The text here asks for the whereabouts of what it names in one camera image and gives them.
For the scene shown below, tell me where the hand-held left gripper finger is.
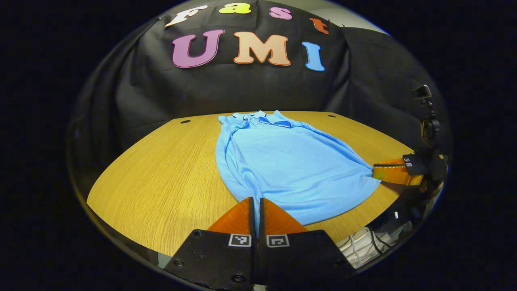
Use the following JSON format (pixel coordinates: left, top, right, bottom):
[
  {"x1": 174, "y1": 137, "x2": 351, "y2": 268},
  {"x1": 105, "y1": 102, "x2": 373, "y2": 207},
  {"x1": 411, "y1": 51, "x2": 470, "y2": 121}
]
[
  {"x1": 258, "y1": 198, "x2": 356, "y2": 289},
  {"x1": 164, "y1": 197, "x2": 258, "y2": 291}
]

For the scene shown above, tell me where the light blue T-shirt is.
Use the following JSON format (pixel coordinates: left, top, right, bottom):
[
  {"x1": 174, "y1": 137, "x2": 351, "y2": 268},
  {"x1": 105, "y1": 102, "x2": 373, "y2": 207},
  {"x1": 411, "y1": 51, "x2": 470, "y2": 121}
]
[{"x1": 215, "y1": 110, "x2": 381, "y2": 226}]

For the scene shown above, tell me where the person's white garment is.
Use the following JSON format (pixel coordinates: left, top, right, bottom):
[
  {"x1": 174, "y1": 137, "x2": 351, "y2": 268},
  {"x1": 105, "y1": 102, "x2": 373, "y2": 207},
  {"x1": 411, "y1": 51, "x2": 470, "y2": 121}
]
[{"x1": 335, "y1": 226, "x2": 413, "y2": 269}]

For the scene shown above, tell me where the black backdrop cloth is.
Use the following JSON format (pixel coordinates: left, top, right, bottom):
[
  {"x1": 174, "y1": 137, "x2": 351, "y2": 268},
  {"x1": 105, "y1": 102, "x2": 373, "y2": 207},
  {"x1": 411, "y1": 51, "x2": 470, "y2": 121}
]
[{"x1": 67, "y1": 0, "x2": 449, "y2": 190}]

